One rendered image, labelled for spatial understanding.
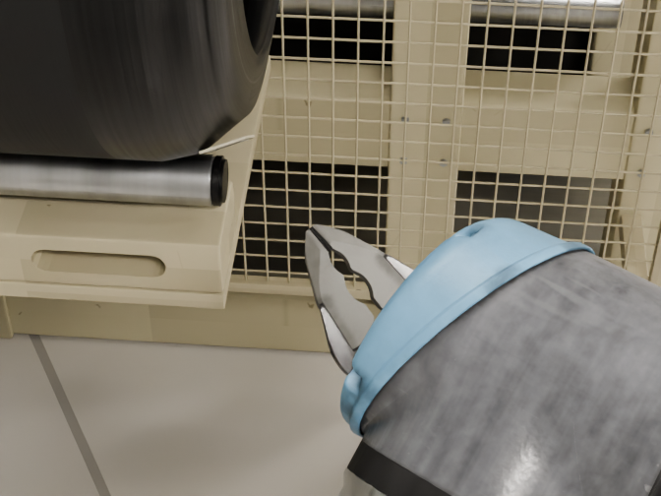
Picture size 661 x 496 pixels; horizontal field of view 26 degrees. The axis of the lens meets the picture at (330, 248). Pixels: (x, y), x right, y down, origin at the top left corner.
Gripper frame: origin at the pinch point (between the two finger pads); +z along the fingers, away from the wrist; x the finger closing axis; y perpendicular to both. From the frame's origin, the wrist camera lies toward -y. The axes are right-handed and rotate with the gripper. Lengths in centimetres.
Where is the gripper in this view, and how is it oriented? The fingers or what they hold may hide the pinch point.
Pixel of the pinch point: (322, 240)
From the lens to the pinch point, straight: 103.7
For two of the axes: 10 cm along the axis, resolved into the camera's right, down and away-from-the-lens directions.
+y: -1.2, 0.9, 9.9
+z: -6.1, -7.9, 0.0
